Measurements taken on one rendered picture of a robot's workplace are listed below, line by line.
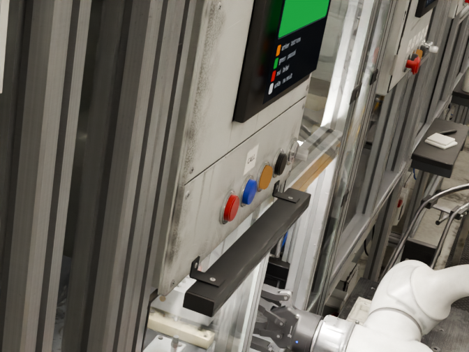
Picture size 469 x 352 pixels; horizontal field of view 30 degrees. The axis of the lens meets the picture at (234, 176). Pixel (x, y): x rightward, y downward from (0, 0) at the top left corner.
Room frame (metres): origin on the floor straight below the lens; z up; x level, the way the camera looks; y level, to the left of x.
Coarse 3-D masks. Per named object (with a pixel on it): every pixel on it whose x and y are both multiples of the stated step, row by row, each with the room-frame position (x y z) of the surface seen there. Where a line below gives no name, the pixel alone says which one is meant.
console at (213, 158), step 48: (240, 0) 0.83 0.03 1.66; (192, 48) 0.78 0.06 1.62; (240, 48) 0.85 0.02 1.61; (192, 96) 0.76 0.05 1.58; (240, 96) 0.87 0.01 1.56; (288, 96) 1.07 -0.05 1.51; (192, 144) 0.77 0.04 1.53; (240, 144) 0.91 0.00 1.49; (288, 144) 1.12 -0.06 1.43; (192, 192) 0.79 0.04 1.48; (240, 192) 0.94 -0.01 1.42; (192, 240) 0.81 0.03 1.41
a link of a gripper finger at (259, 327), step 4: (256, 324) 1.38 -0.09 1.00; (260, 324) 1.38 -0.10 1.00; (264, 324) 1.38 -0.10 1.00; (256, 328) 1.36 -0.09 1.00; (260, 328) 1.36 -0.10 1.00; (264, 328) 1.36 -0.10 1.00; (256, 332) 1.36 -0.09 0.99; (260, 332) 1.36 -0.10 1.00; (264, 332) 1.35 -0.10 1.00; (268, 332) 1.35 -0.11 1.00; (272, 332) 1.35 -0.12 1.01; (276, 332) 1.35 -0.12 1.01; (280, 332) 1.35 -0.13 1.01; (264, 336) 1.35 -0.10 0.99; (268, 336) 1.35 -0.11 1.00; (272, 336) 1.35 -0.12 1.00; (276, 336) 1.34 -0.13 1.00; (280, 336) 1.34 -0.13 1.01
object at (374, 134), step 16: (432, 16) 2.60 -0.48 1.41; (384, 96) 2.06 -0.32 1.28; (384, 112) 2.13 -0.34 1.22; (368, 128) 1.95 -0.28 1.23; (384, 128) 2.19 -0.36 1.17; (368, 144) 2.00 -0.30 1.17; (368, 160) 2.07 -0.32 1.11; (368, 176) 2.13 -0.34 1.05; (352, 192) 1.94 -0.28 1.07; (352, 208) 2.00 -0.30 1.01; (352, 224) 2.06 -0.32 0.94
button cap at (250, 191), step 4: (252, 180) 0.96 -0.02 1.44; (248, 184) 0.95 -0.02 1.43; (252, 184) 0.95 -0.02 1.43; (256, 184) 0.96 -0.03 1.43; (248, 188) 0.94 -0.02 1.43; (252, 188) 0.95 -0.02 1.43; (256, 188) 0.97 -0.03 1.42; (244, 192) 0.94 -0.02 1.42; (248, 192) 0.94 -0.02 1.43; (252, 192) 0.95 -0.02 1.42; (244, 196) 0.94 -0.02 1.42; (248, 196) 0.94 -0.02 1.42; (252, 196) 0.96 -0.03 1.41; (244, 200) 0.94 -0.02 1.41; (248, 200) 0.95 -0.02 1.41; (252, 200) 0.96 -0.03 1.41; (248, 204) 0.95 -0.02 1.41
